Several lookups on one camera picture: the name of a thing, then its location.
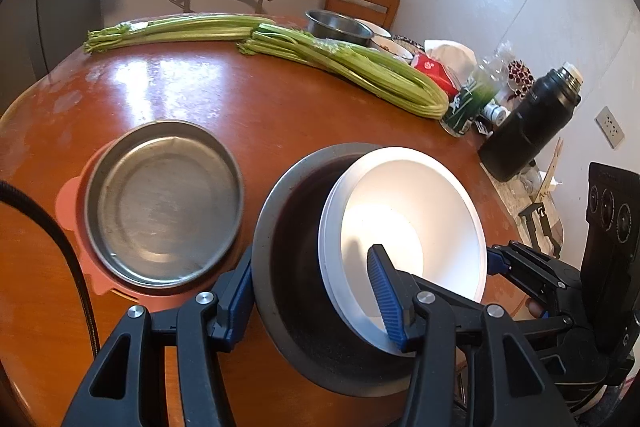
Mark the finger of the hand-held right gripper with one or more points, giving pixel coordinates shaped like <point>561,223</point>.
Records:
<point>547,324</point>
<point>530,267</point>

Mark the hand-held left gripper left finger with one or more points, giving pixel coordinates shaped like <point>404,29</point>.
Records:
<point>235,307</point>

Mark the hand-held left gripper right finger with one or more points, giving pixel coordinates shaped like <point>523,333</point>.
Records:
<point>385,302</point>

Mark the large steel bowl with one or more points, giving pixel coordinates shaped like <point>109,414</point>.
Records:
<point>300,217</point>

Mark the shallow steel plate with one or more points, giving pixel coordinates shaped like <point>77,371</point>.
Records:
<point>160,207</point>

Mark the orange plastic plate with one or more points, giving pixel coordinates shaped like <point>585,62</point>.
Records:
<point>70,207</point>

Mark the person's right hand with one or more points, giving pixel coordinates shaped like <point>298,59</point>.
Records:
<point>535,308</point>

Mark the black plastic holder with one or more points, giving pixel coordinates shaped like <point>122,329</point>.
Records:
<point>532,227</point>

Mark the patterned paper mat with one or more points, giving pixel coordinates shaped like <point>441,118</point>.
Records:
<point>505,197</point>

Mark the clear plastic container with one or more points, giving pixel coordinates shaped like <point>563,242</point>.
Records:
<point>530,179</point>

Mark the wooden clip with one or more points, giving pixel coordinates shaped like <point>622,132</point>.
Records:
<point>550,172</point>

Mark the black thermos flask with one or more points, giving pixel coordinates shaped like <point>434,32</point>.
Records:
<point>520,132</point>

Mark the small white bottle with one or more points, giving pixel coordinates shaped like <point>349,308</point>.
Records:
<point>495,113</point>

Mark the clear plastic bottle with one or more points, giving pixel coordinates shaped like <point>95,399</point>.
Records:
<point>465,107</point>

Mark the pack of red-capped bottles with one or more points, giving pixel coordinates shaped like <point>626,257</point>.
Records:
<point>520,77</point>

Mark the red tissue pack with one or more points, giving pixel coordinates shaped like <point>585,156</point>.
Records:
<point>435,69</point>

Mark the thick celery bunch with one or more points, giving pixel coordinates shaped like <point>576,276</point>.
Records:
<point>375,77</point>

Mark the white enamel bowl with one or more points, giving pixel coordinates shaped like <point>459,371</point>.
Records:
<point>395,47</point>

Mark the small steel pot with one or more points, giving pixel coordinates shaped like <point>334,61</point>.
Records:
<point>340,29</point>

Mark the thin celery bunch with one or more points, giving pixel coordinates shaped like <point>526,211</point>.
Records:
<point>175,29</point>

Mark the wooden chair with cutout back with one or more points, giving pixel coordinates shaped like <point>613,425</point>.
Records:
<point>340,7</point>

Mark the grey refrigerator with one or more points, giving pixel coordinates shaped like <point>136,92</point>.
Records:
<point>65,7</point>

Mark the white wall socket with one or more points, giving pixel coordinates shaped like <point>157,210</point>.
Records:
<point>610,127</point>

